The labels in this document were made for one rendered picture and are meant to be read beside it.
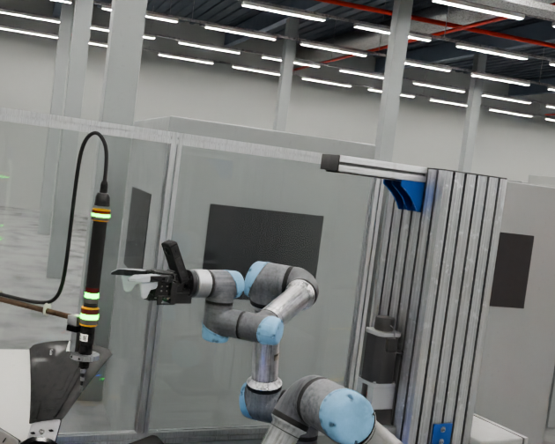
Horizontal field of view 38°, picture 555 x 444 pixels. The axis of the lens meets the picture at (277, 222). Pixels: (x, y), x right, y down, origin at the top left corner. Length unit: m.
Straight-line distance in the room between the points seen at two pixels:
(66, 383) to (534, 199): 4.65
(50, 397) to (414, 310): 1.05
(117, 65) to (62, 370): 4.37
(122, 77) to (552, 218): 3.41
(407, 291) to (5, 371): 1.18
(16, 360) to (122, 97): 4.11
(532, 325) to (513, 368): 0.36
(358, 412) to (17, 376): 1.02
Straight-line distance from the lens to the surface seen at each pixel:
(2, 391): 2.40
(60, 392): 2.16
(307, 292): 2.41
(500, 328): 6.28
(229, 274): 2.18
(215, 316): 2.17
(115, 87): 6.34
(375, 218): 3.19
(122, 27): 6.39
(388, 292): 2.52
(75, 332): 2.03
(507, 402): 6.47
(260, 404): 2.66
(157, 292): 2.07
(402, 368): 2.47
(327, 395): 1.87
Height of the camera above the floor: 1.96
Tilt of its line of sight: 4 degrees down
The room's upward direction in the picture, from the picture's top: 7 degrees clockwise
